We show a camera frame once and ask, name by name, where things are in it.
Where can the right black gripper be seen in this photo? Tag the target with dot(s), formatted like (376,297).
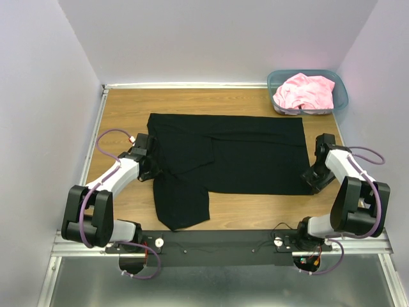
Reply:
(307,177)

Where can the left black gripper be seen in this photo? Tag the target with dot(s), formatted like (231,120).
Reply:
(154,172)

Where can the black t shirt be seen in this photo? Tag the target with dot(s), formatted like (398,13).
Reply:
(202,154)

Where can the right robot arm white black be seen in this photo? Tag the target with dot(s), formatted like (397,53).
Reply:
(360,207)

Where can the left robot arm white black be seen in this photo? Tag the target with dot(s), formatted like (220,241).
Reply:
(89,212)

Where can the pink t shirt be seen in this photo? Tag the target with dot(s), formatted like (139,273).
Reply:
(305,92)

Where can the teal plastic bin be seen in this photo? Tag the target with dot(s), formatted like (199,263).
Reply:
(339,93)

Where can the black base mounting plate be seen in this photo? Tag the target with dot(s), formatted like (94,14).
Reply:
(216,248)

